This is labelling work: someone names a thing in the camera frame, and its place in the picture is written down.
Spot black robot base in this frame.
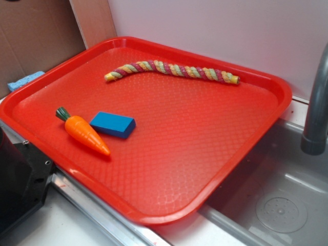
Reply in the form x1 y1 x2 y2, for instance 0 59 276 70
1 130 54 238

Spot red plastic tray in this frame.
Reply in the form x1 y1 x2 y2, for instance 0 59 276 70
1 37 292 225

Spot blue wooden block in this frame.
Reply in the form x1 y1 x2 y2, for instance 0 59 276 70
90 112 136 139

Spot orange toy carrot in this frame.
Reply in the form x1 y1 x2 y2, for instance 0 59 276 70
55 107 111 156

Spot grey toy sink basin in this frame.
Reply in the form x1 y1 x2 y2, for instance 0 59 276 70
200 120 327 245

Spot grey sink faucet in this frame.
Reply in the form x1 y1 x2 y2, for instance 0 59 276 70
301 47 327 155

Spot brown cardboard panel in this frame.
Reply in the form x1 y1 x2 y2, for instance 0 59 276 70
1 1 85 97

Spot blue sponge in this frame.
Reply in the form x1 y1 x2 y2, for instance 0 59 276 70
8 71 44 92

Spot multicolored twisted rope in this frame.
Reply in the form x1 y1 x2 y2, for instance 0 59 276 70
104 60 241 86

